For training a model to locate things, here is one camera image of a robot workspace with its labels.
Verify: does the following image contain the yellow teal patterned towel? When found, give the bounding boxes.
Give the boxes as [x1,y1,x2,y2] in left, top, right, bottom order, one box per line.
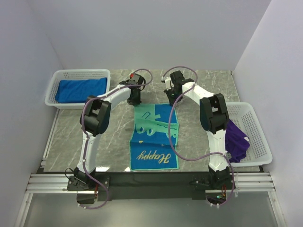
[129,104,179,171]

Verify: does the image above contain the blue towel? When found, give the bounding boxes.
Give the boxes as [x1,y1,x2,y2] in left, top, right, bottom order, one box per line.
[55,78,107,104]

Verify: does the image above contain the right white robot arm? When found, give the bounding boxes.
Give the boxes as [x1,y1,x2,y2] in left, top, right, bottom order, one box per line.
[161,70,232,189]

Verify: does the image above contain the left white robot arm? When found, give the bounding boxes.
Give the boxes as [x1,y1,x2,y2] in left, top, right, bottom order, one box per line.
[73,73,146,190]

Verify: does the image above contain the left white plastic basket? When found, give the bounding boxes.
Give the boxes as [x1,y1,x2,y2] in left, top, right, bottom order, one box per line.
[45,69,110,109]

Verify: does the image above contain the white plastic basket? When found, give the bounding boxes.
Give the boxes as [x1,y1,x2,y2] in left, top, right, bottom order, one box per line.
[226,102,273,167]
[45,69,110,109]

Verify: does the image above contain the right white plastic basket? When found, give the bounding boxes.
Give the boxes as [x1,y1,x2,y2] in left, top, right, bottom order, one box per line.
[226,102,273,167]

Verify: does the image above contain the purple towel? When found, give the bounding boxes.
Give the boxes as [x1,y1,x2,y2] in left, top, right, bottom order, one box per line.
[225,120,250,163]

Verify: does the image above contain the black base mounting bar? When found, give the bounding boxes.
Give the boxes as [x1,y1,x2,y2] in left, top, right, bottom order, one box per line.
[67,172,234,203]

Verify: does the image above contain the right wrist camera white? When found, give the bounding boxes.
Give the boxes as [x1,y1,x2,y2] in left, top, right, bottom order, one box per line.
[161,77,173,90]

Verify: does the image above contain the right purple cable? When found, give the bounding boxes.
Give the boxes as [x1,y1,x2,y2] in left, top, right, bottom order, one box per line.
[162,65,235,208]

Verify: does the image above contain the purple cable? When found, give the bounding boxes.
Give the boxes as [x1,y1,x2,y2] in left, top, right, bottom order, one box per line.
[162,65,235,208]
[79,68,153,210]

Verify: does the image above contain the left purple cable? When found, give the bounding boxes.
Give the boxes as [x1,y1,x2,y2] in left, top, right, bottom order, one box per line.
[79,68,153,210]

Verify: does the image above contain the aluminium rail frame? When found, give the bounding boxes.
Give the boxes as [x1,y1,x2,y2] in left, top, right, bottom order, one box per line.
[22,105,278,227]

